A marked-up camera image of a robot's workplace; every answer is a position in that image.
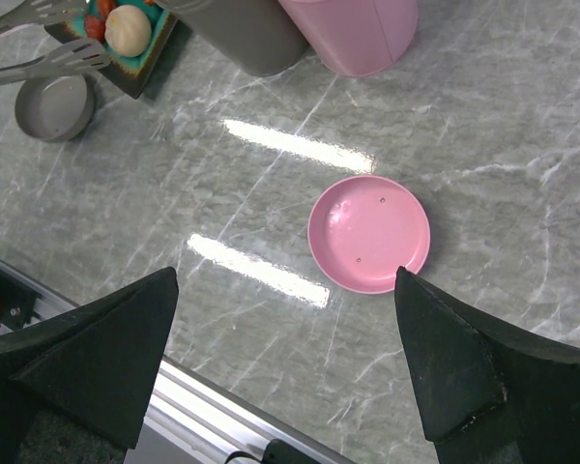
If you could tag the red chicken drumstick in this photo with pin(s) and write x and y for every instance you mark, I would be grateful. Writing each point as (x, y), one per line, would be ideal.
(94, 27)

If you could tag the grey cylindrical container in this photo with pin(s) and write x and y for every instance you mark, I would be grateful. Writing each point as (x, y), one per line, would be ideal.
(257, 35)

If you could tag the pink cylindrical container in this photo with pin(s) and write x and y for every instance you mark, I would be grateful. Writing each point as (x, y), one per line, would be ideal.
(356, 38)

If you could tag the aluminium mounting rail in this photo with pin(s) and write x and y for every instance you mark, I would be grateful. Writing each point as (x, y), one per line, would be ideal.
(191, 420)

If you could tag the metal serving tongs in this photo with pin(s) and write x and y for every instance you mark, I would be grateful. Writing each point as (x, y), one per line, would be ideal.
(72, 58)

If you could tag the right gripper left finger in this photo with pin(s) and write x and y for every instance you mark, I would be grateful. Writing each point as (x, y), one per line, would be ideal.
(75, 388)

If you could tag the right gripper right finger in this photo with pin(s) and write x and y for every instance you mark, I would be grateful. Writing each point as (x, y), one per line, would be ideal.
(487, 391)

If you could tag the square teal ceramic plate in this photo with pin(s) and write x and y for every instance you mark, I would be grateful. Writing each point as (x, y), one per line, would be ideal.
(129, 74)

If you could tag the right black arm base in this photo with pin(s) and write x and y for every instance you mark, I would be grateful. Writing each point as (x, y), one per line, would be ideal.
(18, 297)

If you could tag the pink round lid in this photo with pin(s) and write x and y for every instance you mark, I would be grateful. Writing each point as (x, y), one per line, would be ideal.
(363, 228)

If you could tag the grey round lid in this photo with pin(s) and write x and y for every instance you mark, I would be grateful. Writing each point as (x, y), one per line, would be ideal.
(56, 109)

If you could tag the red chicken wing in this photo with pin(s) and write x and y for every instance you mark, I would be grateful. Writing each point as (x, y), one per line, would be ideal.
(105, 7)

